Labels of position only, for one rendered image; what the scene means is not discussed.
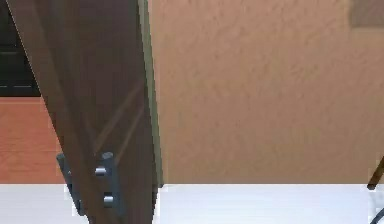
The brown wooden room door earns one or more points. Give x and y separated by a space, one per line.
100 83

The black cabinet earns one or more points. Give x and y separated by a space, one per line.
15 60

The brown wooden chair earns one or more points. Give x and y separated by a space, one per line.
376 178

